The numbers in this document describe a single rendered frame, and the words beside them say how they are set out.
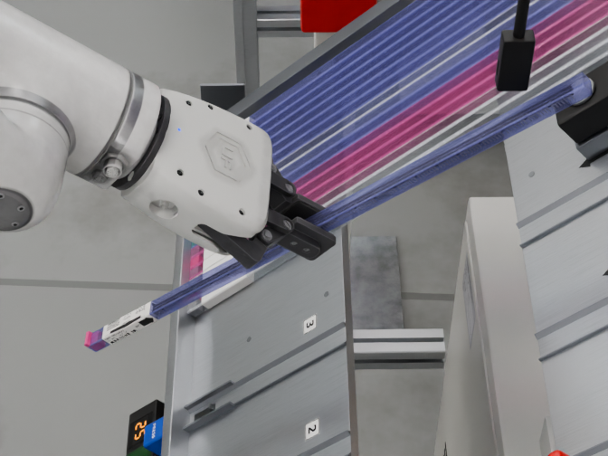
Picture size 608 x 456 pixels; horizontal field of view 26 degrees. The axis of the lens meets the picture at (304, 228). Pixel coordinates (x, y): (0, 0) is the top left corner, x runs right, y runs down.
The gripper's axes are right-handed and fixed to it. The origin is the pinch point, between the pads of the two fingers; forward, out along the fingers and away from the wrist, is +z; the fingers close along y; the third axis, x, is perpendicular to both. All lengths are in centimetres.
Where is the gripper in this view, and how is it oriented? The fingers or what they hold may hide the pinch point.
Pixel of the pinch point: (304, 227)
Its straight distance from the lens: 101.9
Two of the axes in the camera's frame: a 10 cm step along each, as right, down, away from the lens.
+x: -6.2, 4.7, 6.3
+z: 7.9, 4.1, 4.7
